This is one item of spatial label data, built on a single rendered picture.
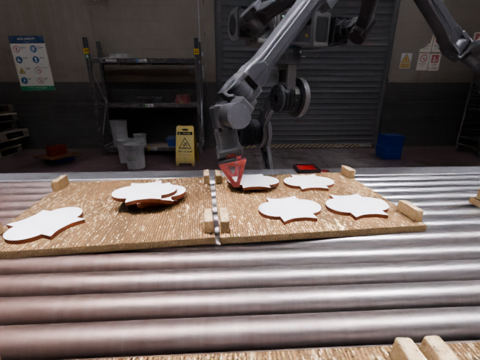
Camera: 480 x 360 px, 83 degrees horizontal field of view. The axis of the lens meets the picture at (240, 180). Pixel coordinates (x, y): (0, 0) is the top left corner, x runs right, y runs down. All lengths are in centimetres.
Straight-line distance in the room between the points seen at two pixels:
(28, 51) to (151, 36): 218
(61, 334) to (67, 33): 587
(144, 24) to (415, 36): 481
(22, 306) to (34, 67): 604
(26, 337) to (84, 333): 7
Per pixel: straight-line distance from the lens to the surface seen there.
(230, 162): 66
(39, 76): 639
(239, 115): 61
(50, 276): 53
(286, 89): 144
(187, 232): 53
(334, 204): 65
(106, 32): 587
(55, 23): 624
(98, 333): 41
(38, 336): 44
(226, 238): 51
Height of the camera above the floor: 120
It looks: 19 degrees down
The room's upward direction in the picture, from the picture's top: straight up
